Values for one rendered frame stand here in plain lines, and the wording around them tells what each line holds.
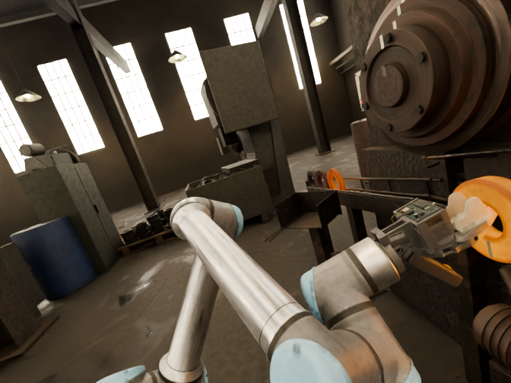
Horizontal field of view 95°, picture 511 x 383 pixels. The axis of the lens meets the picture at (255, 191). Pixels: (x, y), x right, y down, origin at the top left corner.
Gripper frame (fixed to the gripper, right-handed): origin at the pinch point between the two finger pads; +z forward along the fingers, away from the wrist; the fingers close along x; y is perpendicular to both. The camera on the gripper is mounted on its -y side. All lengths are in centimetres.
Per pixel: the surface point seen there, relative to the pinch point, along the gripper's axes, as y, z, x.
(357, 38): 45, 34, 80
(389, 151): -4, 17, 64
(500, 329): -32.6, -5.5, 4.7
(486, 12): 28.4, 25.7, 16.0
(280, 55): 259, 245, 1083
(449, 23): 30.5, 22.0, 20.4
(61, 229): 73, -282, 219
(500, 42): 21.8, 24.1, 13.9
